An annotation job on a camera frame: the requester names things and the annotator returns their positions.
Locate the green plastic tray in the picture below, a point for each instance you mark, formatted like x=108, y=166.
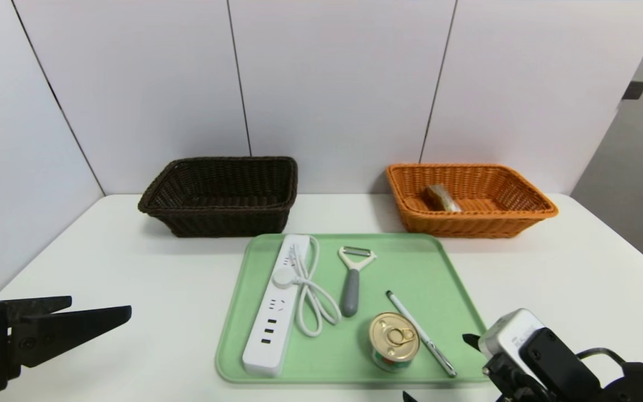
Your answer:
x=450, y=301

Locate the orange wicker basket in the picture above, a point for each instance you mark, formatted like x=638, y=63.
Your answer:
x=466, y=223

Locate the dark wall fixture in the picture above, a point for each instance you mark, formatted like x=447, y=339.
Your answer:
x=633, y=90

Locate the tin can with gold lid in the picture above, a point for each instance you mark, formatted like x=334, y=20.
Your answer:
x=393, y=335

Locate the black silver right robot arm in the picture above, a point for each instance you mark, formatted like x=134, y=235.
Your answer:
x=556, y=357

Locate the white pen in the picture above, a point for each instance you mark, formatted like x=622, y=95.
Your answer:
x=419, y=332

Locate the chocolate pack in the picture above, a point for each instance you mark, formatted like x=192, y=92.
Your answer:
x=441, y=198

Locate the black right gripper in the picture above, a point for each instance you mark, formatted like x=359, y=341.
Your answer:
x=501, y=375

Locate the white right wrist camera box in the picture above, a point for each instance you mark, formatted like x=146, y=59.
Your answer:
x=508, y=332

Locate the dark brown wicker basket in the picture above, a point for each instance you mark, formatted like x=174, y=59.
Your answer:
x=215, y=220

